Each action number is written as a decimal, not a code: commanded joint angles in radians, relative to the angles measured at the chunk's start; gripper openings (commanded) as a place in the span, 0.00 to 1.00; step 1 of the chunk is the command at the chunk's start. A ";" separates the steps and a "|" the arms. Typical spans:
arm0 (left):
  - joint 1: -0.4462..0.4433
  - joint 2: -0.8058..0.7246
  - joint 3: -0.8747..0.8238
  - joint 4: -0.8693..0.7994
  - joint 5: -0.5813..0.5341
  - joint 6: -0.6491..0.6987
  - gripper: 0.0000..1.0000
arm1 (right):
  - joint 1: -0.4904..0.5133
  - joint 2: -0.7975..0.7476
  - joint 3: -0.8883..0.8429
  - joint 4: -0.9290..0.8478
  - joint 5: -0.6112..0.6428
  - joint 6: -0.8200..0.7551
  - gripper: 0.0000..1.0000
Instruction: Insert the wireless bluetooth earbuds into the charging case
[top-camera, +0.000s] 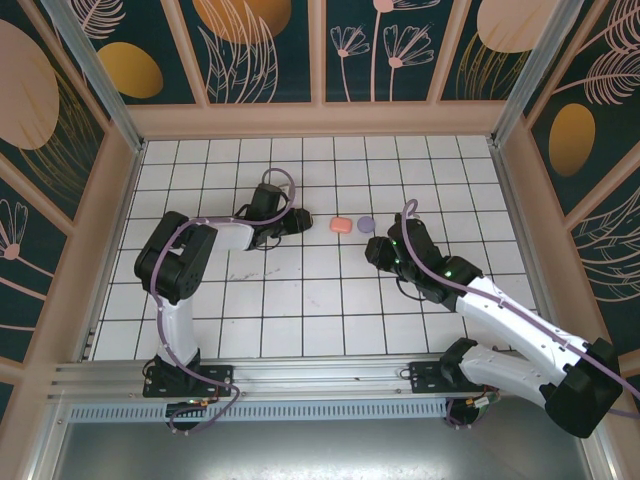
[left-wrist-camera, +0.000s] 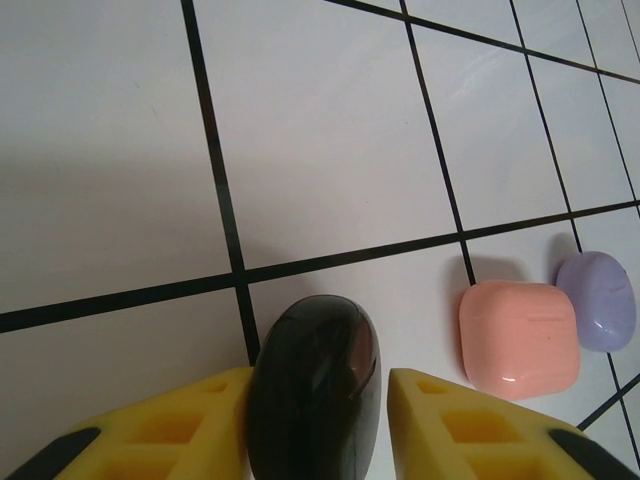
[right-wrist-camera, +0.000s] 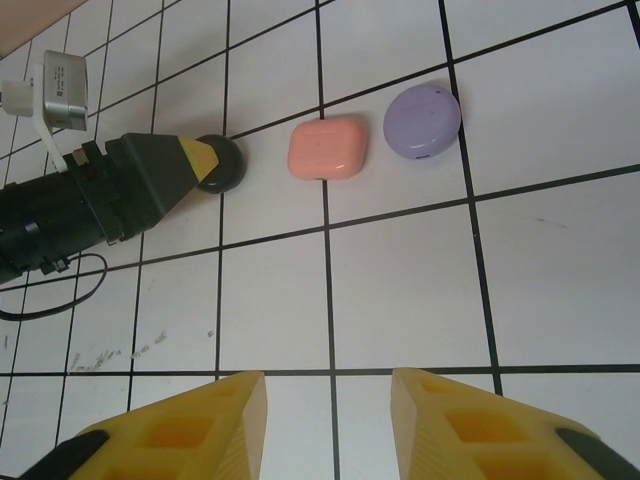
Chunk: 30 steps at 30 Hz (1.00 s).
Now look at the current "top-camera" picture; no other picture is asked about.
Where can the purple earbud charging case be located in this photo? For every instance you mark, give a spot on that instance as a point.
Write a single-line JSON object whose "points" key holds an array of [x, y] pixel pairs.
{"points": [[366, 224]]}

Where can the pink earbud charging case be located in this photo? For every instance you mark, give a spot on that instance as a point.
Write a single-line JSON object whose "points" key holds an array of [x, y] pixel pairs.
{"points": [[341, 224]]}

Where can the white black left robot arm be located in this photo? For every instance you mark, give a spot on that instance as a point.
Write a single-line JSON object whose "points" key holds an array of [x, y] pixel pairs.
{"points": [[177, 325]]}

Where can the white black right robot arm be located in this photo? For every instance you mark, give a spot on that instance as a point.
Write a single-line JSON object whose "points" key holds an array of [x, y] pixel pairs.
{"points": [[515, 312]]}

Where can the art panel pink flowers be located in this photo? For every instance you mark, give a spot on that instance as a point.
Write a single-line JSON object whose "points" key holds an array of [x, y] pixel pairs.
{"points": [[365, 80]]}

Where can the art panel orange circle blades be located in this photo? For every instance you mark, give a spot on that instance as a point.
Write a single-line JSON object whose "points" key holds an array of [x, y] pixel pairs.
{"points": [[240, 50]]}

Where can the art panel pink leaf lines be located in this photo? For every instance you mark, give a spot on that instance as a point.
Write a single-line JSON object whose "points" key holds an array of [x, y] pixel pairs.
{"points": [[610, 260]]}

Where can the art panel pale circle grass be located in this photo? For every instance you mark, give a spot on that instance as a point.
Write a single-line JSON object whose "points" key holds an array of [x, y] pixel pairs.
{"points": [[480, 75]]}

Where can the grey metal sheet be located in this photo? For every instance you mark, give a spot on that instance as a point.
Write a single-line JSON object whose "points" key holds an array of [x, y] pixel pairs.
{"points": [[320, 452]]}

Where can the art panel feathers gold oval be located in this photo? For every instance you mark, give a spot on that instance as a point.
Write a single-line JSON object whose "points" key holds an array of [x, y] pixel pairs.
{"points": [[600, 125]]}

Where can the art panel large pale circle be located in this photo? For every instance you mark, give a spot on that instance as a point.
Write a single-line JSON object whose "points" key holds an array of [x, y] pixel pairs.
{"points": [[30, 100]]}

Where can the art panel single flower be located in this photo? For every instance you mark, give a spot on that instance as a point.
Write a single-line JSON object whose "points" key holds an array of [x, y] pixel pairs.
{"points": [[20, 300]]}

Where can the aluminium side rail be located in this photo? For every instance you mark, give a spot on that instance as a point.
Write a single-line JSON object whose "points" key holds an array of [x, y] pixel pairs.
{"points": [[111, 250], [511, 200]]}

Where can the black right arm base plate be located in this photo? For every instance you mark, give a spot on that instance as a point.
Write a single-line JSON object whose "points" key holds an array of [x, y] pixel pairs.
{"points": [[425, 380]]}

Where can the aluminium mounting rail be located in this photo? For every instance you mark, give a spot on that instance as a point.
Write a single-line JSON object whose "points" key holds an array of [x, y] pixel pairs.
{"points": [[325, 382]]}

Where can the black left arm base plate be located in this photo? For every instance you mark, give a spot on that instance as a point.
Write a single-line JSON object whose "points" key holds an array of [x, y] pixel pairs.
{"points": [[220, 380]]}

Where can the aluminium corner post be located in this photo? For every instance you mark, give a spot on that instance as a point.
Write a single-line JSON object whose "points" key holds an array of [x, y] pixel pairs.
{"points": [[531, 75], [105, 87]]}

